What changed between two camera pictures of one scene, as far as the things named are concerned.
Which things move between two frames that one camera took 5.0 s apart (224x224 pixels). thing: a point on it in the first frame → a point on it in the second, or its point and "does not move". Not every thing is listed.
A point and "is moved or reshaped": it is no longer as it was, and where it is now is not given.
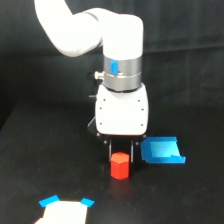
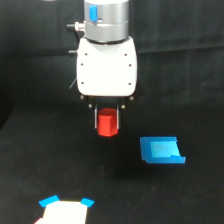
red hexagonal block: (120, 165) is moved or reshaped
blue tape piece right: (87, 202) does not move
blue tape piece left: (49, 200) does not move
